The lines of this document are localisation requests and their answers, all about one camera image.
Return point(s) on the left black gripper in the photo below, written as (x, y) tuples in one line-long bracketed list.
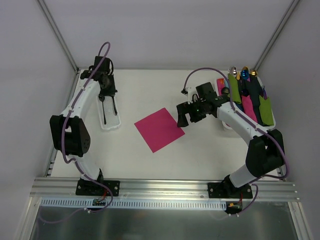
[(108, 92)]

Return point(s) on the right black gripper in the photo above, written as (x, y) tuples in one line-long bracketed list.
[(188, 111)]

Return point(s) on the black spoon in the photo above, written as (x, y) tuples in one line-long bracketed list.
[(225, 91), (103, 111)]

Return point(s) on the magenta paper napkin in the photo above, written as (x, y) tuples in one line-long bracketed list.
[(159, 129)]

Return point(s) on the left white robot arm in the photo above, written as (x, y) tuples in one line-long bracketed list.
[(68, 130)]

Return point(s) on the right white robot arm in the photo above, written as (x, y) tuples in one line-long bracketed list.
[(265, 148)]

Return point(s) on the black spoon in roll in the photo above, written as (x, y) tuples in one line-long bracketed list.
[(225, 91)]

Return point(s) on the magenta napkin roll left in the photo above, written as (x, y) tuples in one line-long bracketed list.
[(220, 82)]

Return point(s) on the magenta napkin roll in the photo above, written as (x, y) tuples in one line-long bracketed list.
[(220, 82), (248, 107)]

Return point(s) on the magenta napkin roll middle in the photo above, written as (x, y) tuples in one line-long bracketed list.
[(248, 107)]

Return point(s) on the silver spoon in roll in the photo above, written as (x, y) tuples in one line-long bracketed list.
[(233, 71)]

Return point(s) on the blue spoon in roll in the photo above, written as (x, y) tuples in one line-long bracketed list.
[(244, 74)]

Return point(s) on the black napkin roll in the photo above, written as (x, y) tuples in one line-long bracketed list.
[(253, 88)]

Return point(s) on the green napkin roll right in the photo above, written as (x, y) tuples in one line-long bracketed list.
[(265, 110)]

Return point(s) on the gold spoon in roll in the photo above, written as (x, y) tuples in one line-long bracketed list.
[(253, 72)]

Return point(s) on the white perforated cutlery basket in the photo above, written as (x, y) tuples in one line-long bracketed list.
[(113, 122)]

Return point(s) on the white tray of rolls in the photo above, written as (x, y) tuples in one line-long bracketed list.
[(226, 126)]

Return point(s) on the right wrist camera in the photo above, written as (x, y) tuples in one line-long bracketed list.
[(191, 94)]

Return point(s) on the right black mount plate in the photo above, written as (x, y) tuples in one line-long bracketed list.
[(225, 190)]

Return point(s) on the black mount plate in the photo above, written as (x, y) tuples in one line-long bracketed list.
[(225, 190), (88, 188)]

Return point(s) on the left black mount plate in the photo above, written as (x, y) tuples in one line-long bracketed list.
[(88, 188)]

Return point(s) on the white slotted cable duct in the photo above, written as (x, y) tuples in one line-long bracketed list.
[(93, 203)]

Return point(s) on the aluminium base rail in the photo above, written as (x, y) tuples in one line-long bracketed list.
[(152, 189)]

